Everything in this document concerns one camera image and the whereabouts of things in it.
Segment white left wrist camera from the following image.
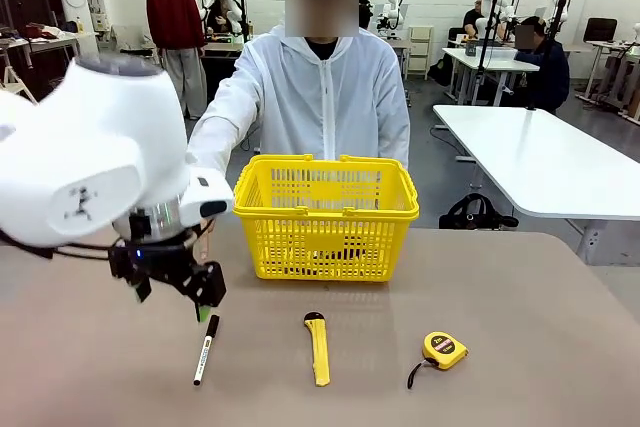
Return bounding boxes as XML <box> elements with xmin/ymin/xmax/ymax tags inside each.
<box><xmin>178</xmin><ymin>165</ymin><xmax>236</xmax><ymax>229</ymax></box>

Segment white background work table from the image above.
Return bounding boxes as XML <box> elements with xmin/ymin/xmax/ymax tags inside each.
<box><xmin>442</xmin><ymin>45</ymin><xmax>541</xmax><ymax>107</ymax></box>

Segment yellow tape measure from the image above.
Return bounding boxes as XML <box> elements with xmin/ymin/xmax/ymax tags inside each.
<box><xmin>407</xmin><ymin>330</ymin><xmax>470</xmax><ymax>389</ymax></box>

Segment background person in dark clothes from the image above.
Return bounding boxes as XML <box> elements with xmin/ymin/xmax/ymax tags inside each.
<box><xmin>206</xmin><ymin>0</ymin><xmax>237</xmax><ymax>37</ymax></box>

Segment seated person in black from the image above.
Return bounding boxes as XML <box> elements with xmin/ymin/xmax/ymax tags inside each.
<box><xmin>462</xmin><ymin>0</ymin><xmax>490</xmax><ymax>39</ymax></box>

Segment person's right forearm white sleeve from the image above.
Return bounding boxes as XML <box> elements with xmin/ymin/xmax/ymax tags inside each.
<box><xmin>187</xmin><ymin>106</ymin><xmax>241</xmax><ymax>176</ymax></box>

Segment person in white hoodie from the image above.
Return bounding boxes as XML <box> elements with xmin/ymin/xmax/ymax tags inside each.
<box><xmin>187</xmin><ymin>0</ymin><xmax>412</xmax><ymax>176</ymax></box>

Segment black bag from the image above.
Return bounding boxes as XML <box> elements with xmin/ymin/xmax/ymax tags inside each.
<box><xmin>438</xmin><ymin>193</ymin><xmax>520</xmax><ymax>231</ymax></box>

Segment white tower air conditioner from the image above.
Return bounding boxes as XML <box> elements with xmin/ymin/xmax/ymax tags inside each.
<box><xmin>52</xmin><ymin>0</ymin><xmax>102</xmax><ymax>61</ymax></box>

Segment yellow plastic shopping basket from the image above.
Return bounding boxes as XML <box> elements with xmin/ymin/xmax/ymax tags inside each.
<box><xmin>232</xmin><ymin>153</ymin><xmax>420</xmax><ymax>283</ymax></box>

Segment man in red jacket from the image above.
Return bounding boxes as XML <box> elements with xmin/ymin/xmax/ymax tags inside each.
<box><xmin>145</xmin><ymin>0</ymin><xmax>209</xmax><ymax>121</ymax></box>

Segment yellow utility knife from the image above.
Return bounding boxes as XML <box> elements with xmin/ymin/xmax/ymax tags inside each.
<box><xmin>303</xmin><ymin>311</ymin><xmax>332</xmax><ymax>388</ymax></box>

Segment person's right hand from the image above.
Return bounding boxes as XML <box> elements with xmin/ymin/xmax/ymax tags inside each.
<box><xmin>198</xmin><ymin>218</ymin><xmax>217</xmax><ymax>262</ymax></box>

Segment large white table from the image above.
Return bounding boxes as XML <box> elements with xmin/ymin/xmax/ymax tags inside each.
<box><xmin>432</xmin><ymin>104</ymin><xmax>640</xmax><ymax>264</ymax></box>

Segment white wooden stepladder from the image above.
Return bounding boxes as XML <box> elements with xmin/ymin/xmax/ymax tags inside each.
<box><xmin>0</xmin><ymin>64</ymin><xmax>39</xmax><ymax>104</ymax></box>

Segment seated person in dark blue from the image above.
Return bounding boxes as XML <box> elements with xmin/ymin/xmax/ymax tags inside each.
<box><xmin>512</xmin><ymin>15</ymin><xmax>572</xmax><ymax>114</ymax></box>

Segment white drawer cabinet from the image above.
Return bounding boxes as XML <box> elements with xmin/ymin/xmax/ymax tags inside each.
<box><xmin>407</xmin><ymin>25</ymin><xmax>435</xmax><ymax>81</ymax></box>

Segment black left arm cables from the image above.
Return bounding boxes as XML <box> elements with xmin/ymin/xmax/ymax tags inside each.
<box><xmin>0</xmin><ymin>229</ymin><xmax>124</xmax><ymax>262</ymax></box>

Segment cluttered grey desk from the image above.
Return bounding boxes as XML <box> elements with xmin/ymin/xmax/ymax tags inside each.
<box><xmin>0</xmin><ymin>21</ymin><xmax>84</xmax><ymax>71</ymax></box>

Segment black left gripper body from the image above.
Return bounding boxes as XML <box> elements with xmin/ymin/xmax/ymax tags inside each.
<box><xmin>108</xmin><ymin>234</ymin><xmax>201</xmax><ymax>289</ymax></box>

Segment black office chair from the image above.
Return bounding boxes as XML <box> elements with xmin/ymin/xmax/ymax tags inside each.
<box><xmin>583</xmin><ymin>16</ymin><xmax>619</xmax><ymax>44</ymax></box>

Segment white marker with black cap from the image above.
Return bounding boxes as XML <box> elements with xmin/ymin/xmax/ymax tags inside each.
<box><xmin>193</xmin><ymin>314</ymin><xmax>221</xmax><ymax>387</ymax></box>

